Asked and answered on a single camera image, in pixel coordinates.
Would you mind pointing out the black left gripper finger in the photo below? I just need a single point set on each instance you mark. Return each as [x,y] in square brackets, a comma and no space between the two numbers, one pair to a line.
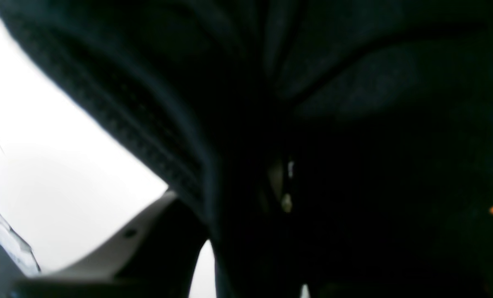
[153,256]

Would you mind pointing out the black T-shirt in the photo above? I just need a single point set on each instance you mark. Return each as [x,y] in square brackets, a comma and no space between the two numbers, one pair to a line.
[346,145]

